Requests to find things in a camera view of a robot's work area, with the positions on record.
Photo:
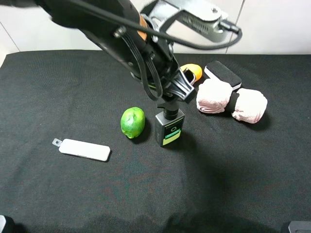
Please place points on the black and white eraser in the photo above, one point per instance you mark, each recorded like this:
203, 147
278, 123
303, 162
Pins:
218, 71

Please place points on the black pump bottle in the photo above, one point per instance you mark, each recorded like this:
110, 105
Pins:
168, 123

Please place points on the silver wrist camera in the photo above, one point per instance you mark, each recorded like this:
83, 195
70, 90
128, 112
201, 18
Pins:
198, 15

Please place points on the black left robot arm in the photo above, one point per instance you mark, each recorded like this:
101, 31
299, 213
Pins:
75, 14

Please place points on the black table cloth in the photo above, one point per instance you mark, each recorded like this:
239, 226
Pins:
219, 176

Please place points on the pink rolled towel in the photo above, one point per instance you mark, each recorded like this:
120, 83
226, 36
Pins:
215, 97

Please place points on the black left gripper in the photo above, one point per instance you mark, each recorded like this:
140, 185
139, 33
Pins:
150, 62

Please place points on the yellow lemon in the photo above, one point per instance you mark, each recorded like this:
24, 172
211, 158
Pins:
195, 69

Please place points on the green lime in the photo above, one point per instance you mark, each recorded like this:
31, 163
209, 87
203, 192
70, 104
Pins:
133, 122

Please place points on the white rectangular case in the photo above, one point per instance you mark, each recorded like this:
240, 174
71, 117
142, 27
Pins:
83, 149

